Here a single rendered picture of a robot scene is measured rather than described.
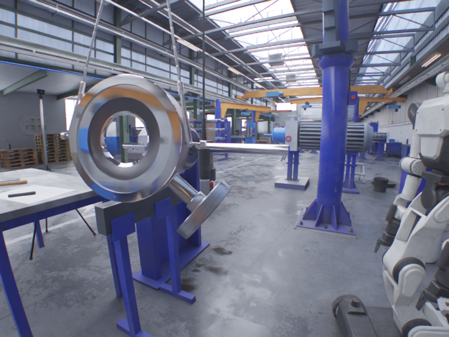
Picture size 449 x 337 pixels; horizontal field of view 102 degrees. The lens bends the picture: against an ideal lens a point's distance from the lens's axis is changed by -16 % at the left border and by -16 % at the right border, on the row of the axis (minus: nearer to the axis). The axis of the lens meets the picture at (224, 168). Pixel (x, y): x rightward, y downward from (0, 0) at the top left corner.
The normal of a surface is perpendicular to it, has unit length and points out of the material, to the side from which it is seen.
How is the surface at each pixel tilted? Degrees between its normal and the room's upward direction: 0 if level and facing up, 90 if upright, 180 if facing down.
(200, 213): 78
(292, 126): 90
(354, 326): 0
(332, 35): 90
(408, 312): 90
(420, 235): 115
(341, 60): 129
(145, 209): 90
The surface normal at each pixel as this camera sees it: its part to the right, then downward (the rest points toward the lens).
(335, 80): -0.41, 0.15
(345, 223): -0.76, 0.11
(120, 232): 0.90, 0.07
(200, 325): 0.00, -0.99
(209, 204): 0.21, -0.29
